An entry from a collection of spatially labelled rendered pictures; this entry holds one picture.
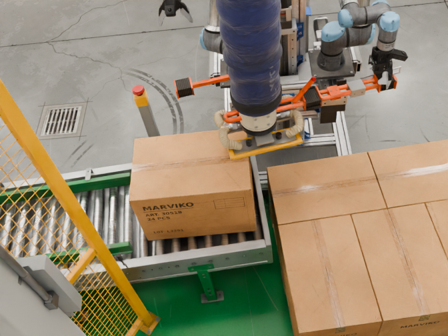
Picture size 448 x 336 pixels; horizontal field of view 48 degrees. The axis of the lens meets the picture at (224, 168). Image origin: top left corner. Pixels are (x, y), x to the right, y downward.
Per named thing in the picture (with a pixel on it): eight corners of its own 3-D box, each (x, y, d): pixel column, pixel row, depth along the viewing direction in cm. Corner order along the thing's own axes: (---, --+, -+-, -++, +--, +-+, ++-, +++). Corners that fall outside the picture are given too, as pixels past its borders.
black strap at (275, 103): (237, 120, 216) (236, 113, 213) (225, 83, 230) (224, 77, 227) (288, 107, 217) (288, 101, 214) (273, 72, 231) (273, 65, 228)
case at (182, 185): (147, 241, 279) (128, 201, 247) (151, 181, 303) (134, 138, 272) (257, 231, 275) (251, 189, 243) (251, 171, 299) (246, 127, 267)
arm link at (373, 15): (363, 0, 217) (369, 15, 210) (389, -4, 217) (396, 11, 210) (361, 15, 223) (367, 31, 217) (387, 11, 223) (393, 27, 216)
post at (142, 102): (169, 197, 362) (133, 99, 282) (169, 190, 366) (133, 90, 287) (179, 196, 362) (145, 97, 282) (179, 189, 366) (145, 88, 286)
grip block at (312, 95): (305, 112, 231) (305, 103, 227) (298, 97, 237) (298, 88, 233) (323, 108, 232) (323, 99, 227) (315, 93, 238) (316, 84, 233)
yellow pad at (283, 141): (231, 161, 232) (229, 154, 228) (226, 145, 238) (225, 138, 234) (303, 143, 233) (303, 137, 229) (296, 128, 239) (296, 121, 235)
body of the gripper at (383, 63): (367, 65, 230) (371, 43, 220) (385, 60, 230) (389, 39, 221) (374, 75, 225) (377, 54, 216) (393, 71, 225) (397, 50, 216)
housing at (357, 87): (351, 99, 233) (351, 91, 230) (345, 89, 237) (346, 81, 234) (365, 95, 233) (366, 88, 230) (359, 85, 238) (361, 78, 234)
